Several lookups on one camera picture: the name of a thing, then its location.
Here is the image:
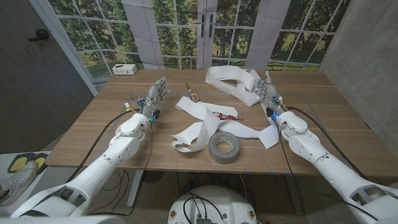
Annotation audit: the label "grey table leg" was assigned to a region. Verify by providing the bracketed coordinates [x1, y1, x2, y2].
[285, 174, 305, 216]

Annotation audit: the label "printed window forest backdrop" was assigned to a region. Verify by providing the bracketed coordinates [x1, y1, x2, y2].
[29, 0, 352, 90]

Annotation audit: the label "white sneaker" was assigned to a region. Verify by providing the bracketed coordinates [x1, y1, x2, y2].
[0, 160, 38, 207]

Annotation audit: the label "thin black right wrist wire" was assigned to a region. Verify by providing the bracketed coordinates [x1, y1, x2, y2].
[273, 118, 380, 222]

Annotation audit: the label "thin black floor cables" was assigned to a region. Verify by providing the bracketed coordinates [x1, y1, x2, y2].
[90, 169, 137, 217]

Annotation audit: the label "white robot torso edge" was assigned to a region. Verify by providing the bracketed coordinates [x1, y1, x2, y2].
[0, 215, 127, 224]

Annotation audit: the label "white power box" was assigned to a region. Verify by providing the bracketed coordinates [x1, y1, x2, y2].
[111, 63, 139, 76]

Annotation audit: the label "long white receipt paper strip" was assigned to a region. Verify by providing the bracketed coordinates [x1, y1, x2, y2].
[170, 65, 280, 154]

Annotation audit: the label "thin black left wrist wire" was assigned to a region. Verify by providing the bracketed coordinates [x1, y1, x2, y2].
[129, 119, 155, 215]

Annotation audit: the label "yellow black foot pedal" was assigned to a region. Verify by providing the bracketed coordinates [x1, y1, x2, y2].
[32, 152, 49, 175]
[7, 152, 34, 174]

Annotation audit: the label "scissors with beige grey handles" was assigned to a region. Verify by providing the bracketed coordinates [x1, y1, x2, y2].
[185, 82, 200, 103]

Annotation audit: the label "black torso cable bundle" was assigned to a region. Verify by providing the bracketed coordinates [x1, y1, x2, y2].
[182, 191, 225, 224]

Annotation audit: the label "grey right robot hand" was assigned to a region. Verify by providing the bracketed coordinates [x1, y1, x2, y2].
[252, 70, 289, 121]

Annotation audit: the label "white floor board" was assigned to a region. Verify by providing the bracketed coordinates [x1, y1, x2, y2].
[0, 151, 74, 206]

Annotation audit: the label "thin black wrist wire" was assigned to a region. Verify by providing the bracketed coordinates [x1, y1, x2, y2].
[273, 118, 380, 222]
[129, 119, 155, 215]

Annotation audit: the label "white table leg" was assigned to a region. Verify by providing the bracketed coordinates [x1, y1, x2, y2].
[126, 169, 144, 208]

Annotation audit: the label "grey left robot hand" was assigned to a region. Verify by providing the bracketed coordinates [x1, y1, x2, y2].
[140, 76, 170, 123]

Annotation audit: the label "black round floor object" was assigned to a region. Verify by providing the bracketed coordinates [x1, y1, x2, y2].
[142, 170, 165, 184]

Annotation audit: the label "white robot torso base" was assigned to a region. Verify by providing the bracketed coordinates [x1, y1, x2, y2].
[167, 185, 257, 224]

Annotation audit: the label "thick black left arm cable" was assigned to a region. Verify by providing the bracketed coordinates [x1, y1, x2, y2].
[65, 109, 137, 184]

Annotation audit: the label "grey duct tape roll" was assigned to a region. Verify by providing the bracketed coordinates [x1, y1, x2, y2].
[208, 131, 241, 165]

